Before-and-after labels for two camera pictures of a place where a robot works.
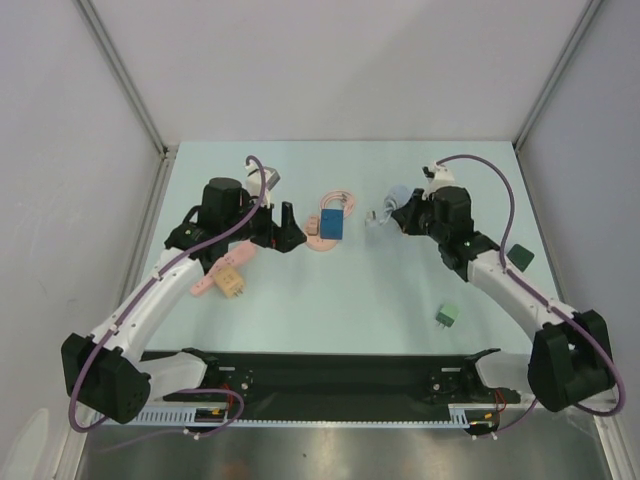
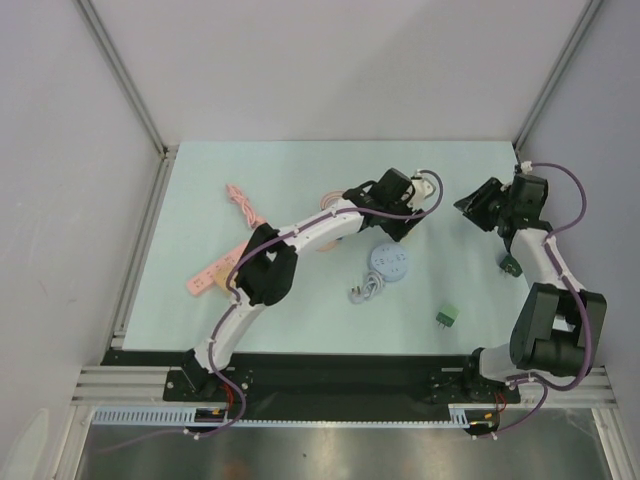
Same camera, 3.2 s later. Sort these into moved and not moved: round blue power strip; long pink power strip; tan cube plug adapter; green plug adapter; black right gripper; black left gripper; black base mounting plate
Moved: black right gripper; round blue power strip; black left gripper
Not moved: tan cube plug adapter; long pink power strip; green plug adapter; black base mounting plate
